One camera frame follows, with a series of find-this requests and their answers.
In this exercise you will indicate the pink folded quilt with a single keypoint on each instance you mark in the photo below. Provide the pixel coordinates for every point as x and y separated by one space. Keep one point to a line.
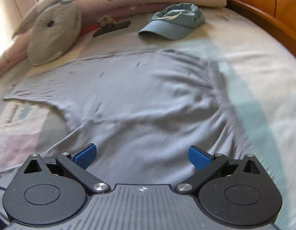
91 12

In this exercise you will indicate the grey cat face cushion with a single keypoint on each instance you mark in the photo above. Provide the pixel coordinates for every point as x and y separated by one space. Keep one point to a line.
54 33

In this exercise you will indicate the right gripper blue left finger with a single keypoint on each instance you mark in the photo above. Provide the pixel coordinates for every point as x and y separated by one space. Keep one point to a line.
74 167

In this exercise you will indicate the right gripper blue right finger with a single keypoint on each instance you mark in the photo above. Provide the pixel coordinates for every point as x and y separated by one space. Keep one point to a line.
208 166

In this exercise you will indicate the grey striped pants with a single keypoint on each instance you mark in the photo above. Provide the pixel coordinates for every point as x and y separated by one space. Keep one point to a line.
142 110

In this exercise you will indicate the black phone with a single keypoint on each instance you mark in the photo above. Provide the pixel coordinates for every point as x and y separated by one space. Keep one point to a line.
111 28

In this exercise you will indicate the wooden headboard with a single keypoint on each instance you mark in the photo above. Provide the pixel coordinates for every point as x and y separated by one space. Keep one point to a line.
277 17

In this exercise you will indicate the blue baseball cap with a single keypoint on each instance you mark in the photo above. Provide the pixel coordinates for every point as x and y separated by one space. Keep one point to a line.
176 21

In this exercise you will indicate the grey patterned pillow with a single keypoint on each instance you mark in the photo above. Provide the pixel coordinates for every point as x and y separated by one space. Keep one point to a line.
32 15

